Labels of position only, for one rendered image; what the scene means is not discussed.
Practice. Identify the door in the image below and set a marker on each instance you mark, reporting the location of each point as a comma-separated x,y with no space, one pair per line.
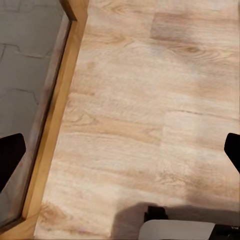
39,46

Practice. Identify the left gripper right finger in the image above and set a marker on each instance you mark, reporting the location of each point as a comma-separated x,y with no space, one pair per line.
232,149

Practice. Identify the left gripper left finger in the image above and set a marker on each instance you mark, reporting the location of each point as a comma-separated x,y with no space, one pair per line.
12,149

